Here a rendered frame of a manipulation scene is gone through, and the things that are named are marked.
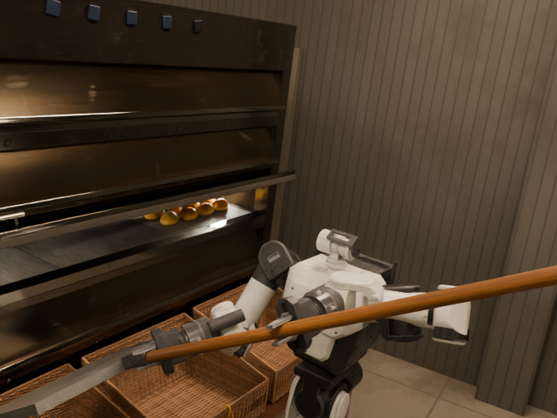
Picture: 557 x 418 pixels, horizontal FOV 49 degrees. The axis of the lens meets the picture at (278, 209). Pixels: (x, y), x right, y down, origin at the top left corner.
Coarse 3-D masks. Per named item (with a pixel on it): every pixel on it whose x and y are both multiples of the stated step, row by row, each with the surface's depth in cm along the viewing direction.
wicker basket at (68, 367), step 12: (48, 372) 208; (60, 372) 212; (24, 384) 200; (36, 384) 205; (0, 396) 193; (12, 396) 197; (84, 396) 213; (96, 396) 210; (108, 396) 208; (60, 408) 212; (72, 408) 217; (84, 408) 214; (96, 408) 210; (108, 408) 207
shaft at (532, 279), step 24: (456, 288) 108; (480, 288) 105; (504, 288) 102; (528, 288) 101; (336, 312) 123; (360, 312) 118; (384, 312) 115; (408, 312) 113; (240, 336) 136; (264, 336) 132; (288, 336) 129
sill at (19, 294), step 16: (224, 224) 284; (240, 224) 291; (160, 240) 252; (176, 240) 255; (192, 240) 262; (112, 256) 229; (128, 256) 231; (144, 256) 239; (48, 272) 208; (64, 272) 209; (80, 272) 213; (96, 272) 219; (0, 288) 192; (16, 288) 193; (32, 288) 197; (48, 288) 202; (0, 304) 188
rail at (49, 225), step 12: (252, 180) 264; (264, 180) 272; (192, 192) 232; (204, 192) 237; (132, 204) 207; (144, 204) 211; (156, 204) 215; (72, 216) 187; (84, 216) 189; (96, 216) 193; (24, 228) 172; (36, 228) 175; (48, 228) 178; (0, 240) 166
